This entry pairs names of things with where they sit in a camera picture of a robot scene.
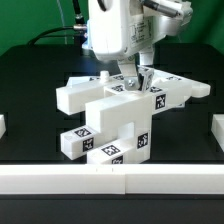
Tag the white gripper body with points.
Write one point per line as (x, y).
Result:
(121, 28)

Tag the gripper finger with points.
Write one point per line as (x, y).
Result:
(128, 70)
(146, 55)

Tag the white tagged cube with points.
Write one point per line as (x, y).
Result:
(145, 75)

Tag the white chair back frame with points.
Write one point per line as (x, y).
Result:
(109, 105)

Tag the white chair seat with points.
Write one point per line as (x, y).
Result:
(133, 133)

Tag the marker sheet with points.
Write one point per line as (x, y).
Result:
(82, 80)

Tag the white block right edge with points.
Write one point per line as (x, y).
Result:
(218, 129)

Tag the white block edge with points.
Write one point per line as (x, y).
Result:
(2, 125)
(218, 129)

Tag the white block left edge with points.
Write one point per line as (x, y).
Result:
(2, 125)

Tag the white front rail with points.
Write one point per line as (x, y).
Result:
(112, 179)

